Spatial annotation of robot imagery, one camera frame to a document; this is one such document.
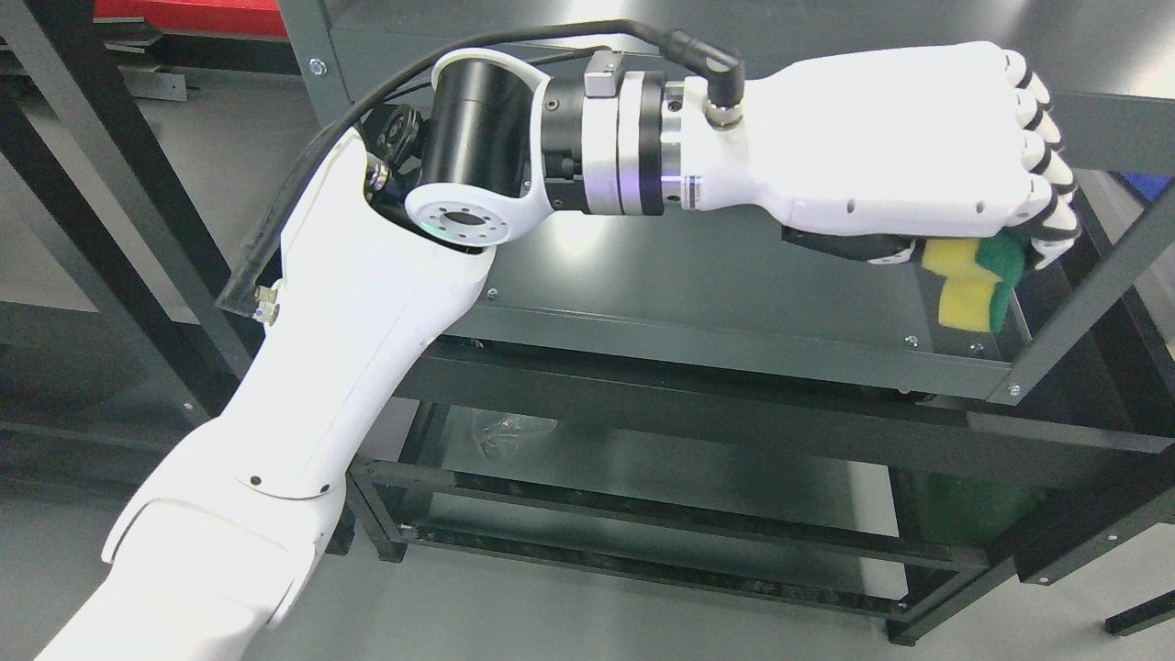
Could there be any black metal rack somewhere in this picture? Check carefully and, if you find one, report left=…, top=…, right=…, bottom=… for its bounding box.
left=0, top=0, right=276, bottom=515

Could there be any red panel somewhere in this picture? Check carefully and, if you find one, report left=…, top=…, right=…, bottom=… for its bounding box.
left=94, top=1, right=288, bottom=39

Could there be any grey metal shelf unit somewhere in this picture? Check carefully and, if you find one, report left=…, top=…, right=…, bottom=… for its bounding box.
left=275, top=0, right=1175, bottom=645

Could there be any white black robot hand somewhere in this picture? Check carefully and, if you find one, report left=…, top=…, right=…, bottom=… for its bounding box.
left=673, top=41, right=1081, bottom=269

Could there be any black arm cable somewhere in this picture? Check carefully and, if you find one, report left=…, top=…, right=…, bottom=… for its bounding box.
left=215, top=19, right=746, bottom=321

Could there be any green yellow sponge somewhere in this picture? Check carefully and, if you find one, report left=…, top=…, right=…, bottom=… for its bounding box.
left=920, top=231, right=1025, bottom=333

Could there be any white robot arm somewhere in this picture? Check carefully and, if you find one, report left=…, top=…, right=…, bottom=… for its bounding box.
left=40, top=49, right=665, bottom=660

